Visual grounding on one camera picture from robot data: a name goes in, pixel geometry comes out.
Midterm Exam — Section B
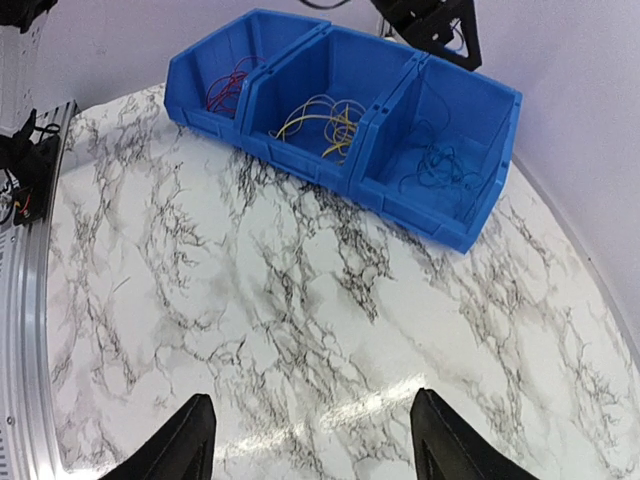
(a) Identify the blue three-compartment plastic bin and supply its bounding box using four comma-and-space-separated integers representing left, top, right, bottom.
164, 9, 522, 253

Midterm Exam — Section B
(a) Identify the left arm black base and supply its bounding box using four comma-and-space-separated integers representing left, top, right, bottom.
1, 109, 61, 226

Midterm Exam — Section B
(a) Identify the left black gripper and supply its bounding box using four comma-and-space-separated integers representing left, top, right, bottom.
372, 0, 482, 70

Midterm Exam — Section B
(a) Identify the red wire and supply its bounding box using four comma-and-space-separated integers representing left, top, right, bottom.
204, 55, 269, 119

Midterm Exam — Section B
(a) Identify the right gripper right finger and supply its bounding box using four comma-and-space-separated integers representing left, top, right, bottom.
410, 388, 536, 480

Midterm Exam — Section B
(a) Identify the blue wire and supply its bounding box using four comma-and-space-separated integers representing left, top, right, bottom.
397, 82, 494, 221

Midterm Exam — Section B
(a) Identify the aluminium front rail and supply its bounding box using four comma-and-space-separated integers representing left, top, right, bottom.
1, 100, 77, 479

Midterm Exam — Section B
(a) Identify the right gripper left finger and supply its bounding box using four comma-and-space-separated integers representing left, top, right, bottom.
102, 393, 216, 479

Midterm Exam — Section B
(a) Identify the yellow wire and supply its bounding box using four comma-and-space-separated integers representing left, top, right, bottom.
269, 94, 366, 161
319, 107, 361, 160

